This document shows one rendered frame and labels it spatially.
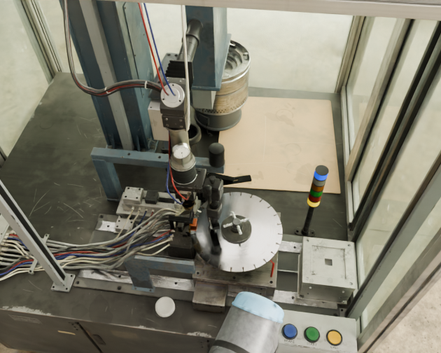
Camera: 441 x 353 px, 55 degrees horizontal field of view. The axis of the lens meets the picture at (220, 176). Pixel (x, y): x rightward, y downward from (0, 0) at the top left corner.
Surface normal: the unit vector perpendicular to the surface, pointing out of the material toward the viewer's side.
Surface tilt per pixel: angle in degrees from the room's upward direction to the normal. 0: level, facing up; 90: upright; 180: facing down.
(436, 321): 0
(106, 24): 90
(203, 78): 90
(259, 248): 0
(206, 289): 0
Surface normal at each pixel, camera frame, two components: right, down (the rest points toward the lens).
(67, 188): -0.02, -0.62
